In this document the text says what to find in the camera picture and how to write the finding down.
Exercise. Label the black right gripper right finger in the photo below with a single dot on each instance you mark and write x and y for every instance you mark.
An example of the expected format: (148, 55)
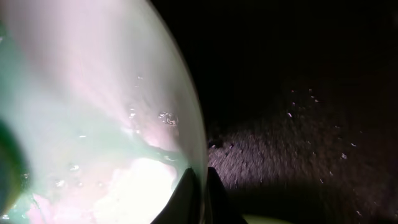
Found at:
(218, 209)

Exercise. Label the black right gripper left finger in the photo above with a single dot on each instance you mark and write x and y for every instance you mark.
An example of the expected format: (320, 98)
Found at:
(184, 205)

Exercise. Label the mint green plate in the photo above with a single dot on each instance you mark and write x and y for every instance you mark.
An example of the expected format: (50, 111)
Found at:
(103, 106)
(255, 219)

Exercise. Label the green yellow sponge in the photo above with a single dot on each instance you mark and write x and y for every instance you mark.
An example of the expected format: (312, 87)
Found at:
(13, 169)

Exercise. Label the black round tray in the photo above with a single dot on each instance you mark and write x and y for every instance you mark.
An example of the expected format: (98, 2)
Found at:
(300, 103)

